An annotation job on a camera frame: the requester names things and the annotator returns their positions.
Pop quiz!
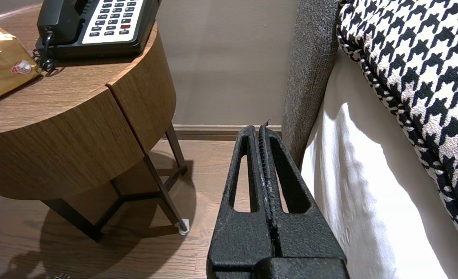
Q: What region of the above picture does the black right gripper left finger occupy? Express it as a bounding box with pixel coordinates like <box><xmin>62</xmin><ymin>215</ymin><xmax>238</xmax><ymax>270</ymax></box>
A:
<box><xmin>207</xmin><ymin>125</ymin><xmax>274</xmax><ymax>279</ymax></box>

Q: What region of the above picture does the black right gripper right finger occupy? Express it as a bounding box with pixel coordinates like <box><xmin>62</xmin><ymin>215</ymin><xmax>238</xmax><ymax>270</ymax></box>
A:
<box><xmin>259</xmin><ymin>120</ymin><xmax>347</xmax><ymax>262</ymax></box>

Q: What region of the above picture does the curved wooden table drawer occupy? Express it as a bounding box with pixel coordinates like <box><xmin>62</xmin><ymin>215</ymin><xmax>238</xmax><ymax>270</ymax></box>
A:
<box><xmin>0</xmin><ymin>86</ymin><xmax>144</xmax><ymax>201</ymax></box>

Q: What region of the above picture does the gold tissue pack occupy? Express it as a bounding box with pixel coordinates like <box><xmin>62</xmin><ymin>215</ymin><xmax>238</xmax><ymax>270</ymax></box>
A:
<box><xmin>0</xmin><ymin>16</ymin><xmax>42</xmax><ymax>107</ymax></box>

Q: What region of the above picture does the white bed sheet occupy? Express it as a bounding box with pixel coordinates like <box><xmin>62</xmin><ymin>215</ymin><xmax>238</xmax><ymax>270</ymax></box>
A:
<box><xmin>300</xmin><ymin>48</ymin><xmax>458</xmax><ymax>279</ymax></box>

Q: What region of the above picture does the grey fabric headboard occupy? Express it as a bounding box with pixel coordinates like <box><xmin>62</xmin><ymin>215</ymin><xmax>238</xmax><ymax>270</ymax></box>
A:
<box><xmin>281</xmin><ymin>0</ymin><xmax>340</xmax><ymax>168</ymax></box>

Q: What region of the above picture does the round wooden side table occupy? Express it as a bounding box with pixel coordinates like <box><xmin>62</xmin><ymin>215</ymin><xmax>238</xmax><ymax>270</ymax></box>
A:
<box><xmin>0</xmin><ymin>4</ymin><xmax>190</xmax><ymax>243</ymax></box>

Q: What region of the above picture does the black white houndstooth pillow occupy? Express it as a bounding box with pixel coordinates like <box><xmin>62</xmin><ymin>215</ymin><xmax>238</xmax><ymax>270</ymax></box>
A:
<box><xmin>336</xmin><ymin>0</ymin><xmax>458</xmax><ymax>262</ymax></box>

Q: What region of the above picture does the black and white desk phone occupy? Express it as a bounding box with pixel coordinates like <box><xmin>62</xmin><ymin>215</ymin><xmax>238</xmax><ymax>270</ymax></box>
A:
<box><xmin>35</xmin><ymin>0</ymin><xmax>161</xmax><ymax>59</ymax></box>

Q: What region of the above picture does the black telephone handset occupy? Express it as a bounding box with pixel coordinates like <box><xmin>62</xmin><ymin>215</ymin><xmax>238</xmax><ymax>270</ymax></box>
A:
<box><xmin>37</xmin><ymin>0</ymin><xmax>84</xmax><ymax>46</ymax></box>

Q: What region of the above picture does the wall skirting board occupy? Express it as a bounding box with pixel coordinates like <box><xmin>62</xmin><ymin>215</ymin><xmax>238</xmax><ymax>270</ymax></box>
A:
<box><xmin>172</xmin><ymin>124</ymin><xmax>283</xmax><ymax>141</ymax></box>

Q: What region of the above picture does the black coiled telephone cord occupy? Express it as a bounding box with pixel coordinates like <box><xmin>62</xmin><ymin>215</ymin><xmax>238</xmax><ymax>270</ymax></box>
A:
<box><xmin>32</xmin><ymin>33</ymin><xmax>57</xmax><ymax>75</ymax></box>

